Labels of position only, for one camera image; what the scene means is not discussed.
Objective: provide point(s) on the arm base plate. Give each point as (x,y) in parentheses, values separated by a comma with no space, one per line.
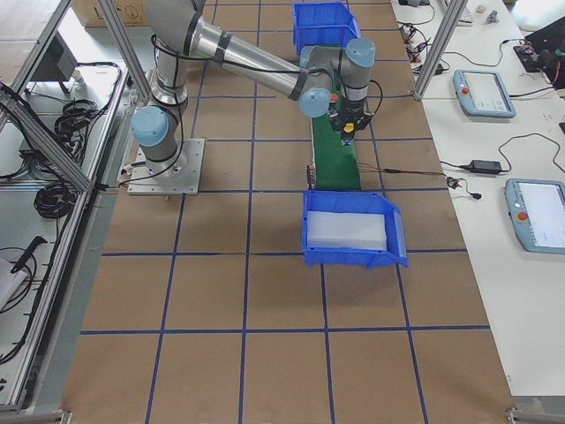
(180,174)

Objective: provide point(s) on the blue bin with buttons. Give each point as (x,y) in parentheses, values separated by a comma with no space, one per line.
(323,23)

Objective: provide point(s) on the lower teach pendant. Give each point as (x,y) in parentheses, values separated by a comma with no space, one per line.
(536,211)

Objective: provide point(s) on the aluminium frame post left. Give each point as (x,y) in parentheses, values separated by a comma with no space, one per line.
(117,29)

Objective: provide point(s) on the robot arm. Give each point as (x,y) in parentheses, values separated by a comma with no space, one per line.
(329,80)

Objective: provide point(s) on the teach pendant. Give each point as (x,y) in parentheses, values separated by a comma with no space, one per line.
(536,211)
(482,94)

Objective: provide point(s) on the blue empty bin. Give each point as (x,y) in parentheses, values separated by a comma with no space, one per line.
(362,203)

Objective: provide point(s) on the upper teach pendant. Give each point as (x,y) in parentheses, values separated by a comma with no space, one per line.
(482,94)

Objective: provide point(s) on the white foam pad target bin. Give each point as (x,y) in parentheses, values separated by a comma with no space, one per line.
(351,230)

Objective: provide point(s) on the green conveyor belt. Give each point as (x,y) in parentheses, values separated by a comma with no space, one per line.
(335,166)

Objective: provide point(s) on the aluminium frame post right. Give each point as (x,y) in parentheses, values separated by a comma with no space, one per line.
(440,42)

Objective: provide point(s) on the black power brick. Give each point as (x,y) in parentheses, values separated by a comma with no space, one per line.
(484,167)

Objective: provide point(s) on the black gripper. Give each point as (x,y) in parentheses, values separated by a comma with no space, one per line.
(347,140)

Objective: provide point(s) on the aluminium frame post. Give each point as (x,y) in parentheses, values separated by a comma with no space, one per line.
(440,42)
(117,29)

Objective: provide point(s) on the yellow push button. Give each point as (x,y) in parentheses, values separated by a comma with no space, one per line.
(347,134)

